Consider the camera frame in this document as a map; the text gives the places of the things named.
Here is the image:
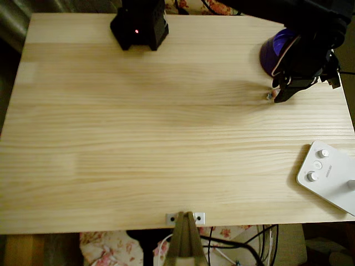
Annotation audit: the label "purple plastic bowl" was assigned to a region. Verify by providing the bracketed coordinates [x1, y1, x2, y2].
[260, 27, 299, 79]

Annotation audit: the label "white lamp base with knobs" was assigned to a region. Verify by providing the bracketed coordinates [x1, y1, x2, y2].
[296, 140, 355, 217]

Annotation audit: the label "floral cloth with cream ground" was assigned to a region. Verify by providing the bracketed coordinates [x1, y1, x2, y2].
[165, 0, 241, 16]
[79, 224, 261, 266]

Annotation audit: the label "dark olive sofa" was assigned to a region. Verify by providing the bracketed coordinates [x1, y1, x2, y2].
[0, 0, 69, 53]

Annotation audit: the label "wooden table leg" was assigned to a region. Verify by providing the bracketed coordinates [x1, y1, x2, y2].
[4, 234, 47, 266]

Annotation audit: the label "thin black cable loop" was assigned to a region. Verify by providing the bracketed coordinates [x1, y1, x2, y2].
[257, 223, 280, 266]

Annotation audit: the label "white metal bracket plate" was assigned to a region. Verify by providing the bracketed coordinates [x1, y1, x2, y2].
[165, 212, 206, 224]

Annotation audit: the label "thick black cable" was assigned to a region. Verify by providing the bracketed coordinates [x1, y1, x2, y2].
[199, 234, 264, 266]

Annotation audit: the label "olive camera stand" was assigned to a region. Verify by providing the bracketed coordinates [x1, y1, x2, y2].
[163, 211, 209, 266]

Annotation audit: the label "white cable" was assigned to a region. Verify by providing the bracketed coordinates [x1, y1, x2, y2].
[153, 233, 174, 266]

